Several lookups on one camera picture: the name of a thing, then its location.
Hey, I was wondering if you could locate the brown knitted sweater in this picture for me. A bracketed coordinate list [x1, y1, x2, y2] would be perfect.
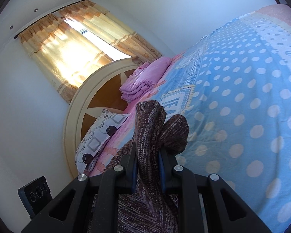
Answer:
[104, 100, 189, 232]

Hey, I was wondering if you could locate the black device with dials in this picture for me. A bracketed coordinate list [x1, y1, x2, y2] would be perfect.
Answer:
[18, 176, 52, 219]

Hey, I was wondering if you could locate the white patterned pillow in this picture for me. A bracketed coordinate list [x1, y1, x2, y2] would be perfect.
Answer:
[75, 109, 129, 174]

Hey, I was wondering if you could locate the blue pink patterned bedsheet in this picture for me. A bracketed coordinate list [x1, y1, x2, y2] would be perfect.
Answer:
[87, 4, 291, 228]

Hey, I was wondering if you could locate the cream wooden headboard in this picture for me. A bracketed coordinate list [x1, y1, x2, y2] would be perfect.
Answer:
[63, 58, 138, 178]

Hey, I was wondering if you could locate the folded pink blanket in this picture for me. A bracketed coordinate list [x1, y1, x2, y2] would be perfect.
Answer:
[119, 57, 171, 103]

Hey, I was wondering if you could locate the beige yellow curtain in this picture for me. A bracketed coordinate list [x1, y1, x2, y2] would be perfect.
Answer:
[18, 0, 161, 103]

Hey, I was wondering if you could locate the black curtain rod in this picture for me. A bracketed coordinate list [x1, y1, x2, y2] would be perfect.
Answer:
[13, 0, 91, 40]

